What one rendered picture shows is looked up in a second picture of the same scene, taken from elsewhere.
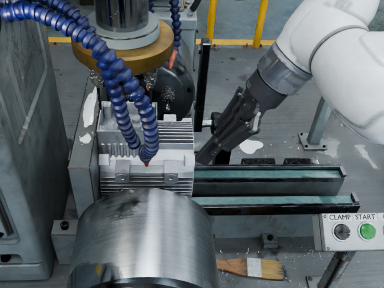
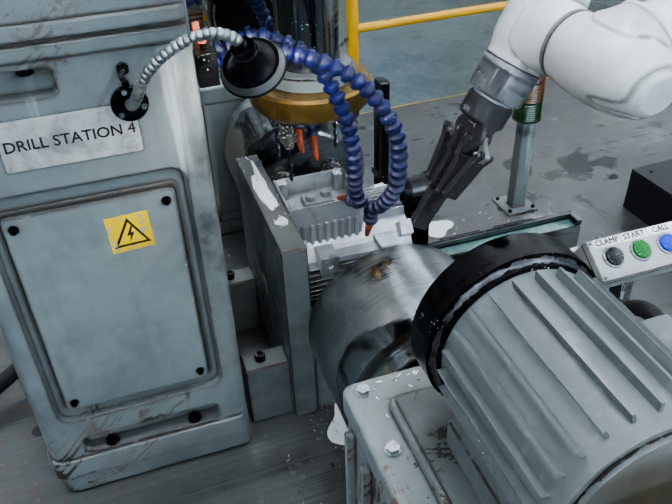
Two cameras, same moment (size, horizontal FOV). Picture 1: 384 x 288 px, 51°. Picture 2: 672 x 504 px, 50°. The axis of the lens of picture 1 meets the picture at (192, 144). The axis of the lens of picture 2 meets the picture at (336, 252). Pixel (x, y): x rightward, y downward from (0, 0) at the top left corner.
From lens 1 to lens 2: 0.45 m
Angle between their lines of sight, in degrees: 10
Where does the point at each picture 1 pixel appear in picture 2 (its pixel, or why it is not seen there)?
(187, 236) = not seen: hidden behind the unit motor
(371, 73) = (617, 45)
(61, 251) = (258, 398)
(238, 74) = not seen: hidden behind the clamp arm
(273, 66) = (494, 77)
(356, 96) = (610, 71)
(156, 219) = (422, 270)
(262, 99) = (488, 119)
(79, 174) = (294, 259)
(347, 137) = (557, 189)
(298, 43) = (521, 43)
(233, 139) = (462, 178)
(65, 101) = not seen: hidden behind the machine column
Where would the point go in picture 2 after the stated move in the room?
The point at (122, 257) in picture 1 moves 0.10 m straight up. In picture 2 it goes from (407, 309) to (409, 243)
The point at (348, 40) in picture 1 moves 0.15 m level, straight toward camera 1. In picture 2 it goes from (580, 23) to (594, 67)
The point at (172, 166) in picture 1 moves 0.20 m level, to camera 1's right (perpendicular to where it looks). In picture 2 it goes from (387, 237) to (504, 220)
